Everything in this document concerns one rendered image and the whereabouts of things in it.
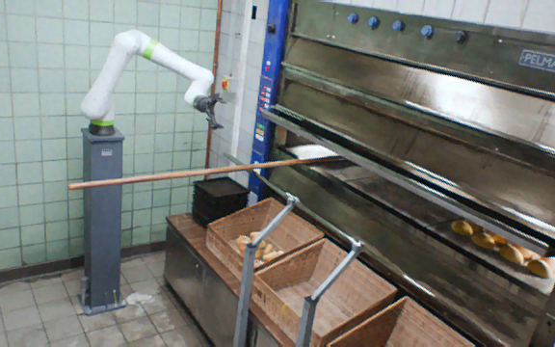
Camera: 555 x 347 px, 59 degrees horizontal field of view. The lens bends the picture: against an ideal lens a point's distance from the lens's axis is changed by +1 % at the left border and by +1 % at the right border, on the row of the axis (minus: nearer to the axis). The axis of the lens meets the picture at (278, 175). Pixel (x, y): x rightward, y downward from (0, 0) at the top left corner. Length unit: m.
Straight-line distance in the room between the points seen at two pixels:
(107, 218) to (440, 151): 2.03
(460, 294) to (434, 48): 1.07
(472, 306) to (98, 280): 2.27
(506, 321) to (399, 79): 1.13
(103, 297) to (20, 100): 1.36
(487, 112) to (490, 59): 0.20
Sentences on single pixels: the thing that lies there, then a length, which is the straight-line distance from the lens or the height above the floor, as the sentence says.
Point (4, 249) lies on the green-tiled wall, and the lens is 3.82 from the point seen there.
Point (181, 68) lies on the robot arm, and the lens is 2.85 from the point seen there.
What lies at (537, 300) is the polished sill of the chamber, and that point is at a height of 1.17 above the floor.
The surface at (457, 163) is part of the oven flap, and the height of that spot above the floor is 1.54.
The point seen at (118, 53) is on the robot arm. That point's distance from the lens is 2.73.
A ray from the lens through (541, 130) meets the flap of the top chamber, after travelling 1.99.
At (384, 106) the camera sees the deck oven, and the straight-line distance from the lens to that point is 2.42.
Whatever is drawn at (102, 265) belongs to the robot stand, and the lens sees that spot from 3.38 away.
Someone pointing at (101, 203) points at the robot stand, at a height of 0.77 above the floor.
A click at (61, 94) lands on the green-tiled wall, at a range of 3.49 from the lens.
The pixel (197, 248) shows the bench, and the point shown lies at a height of 0.58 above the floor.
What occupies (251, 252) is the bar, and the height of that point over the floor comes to 0.93.
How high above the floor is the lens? 2.12
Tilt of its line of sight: 21 degrees down
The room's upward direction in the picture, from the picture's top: 8 degrees clockwise
